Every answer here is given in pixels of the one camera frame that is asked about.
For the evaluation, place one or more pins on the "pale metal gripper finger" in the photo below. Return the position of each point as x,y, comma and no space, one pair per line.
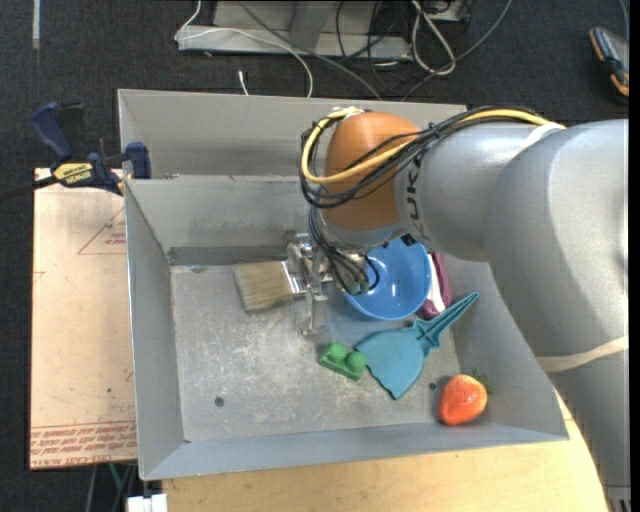
315,316

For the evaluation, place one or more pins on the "green toy building block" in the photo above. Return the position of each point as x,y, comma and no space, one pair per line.
342,359

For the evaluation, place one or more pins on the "paintbrush with pale bristles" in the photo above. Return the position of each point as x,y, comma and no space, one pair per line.
260,286

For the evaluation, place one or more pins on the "blue plastic bowl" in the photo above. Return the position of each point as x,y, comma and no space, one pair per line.
400,285

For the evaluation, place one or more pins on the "grey metal bin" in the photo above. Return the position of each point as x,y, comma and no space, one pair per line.
260,380

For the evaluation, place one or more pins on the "teal toy spatula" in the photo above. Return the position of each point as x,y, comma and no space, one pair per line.
400,357

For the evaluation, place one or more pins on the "purple and white object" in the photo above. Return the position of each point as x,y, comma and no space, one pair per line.
441,292

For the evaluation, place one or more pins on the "red toy strawberry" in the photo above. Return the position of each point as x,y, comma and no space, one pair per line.
462,400

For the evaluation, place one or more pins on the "brown cardboard board red print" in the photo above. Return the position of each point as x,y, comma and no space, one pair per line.
80,320

